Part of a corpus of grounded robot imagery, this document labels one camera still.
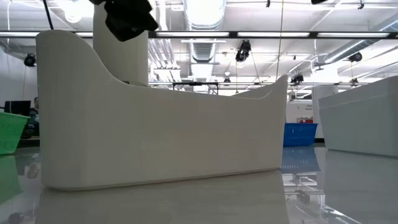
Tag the white plastic basket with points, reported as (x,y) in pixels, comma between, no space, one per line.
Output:
(155,137)
(360,124)

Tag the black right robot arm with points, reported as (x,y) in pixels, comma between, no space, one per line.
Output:
(318,1)

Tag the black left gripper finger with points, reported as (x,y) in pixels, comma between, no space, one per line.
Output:
(130,28)

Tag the person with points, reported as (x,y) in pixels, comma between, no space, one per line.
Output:
(35,118)

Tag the black computer monitor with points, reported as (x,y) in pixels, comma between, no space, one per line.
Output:
(17,108)

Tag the shelf with red bins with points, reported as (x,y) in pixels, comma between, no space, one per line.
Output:
(305,120)

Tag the white shade table lamp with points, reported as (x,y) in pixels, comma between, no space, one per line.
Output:
(124,62)

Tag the black overhead beam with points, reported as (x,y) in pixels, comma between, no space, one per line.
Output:
(233,34)

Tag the silver ceiling air duct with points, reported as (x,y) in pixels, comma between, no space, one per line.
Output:
(203,18)

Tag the black metal frame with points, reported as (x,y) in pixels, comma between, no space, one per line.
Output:
(196,83)

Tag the green slatted plastic basket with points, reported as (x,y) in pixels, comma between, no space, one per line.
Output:
(11,133)

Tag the blue slatted plastic basket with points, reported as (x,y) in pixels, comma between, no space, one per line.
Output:
(300,134)

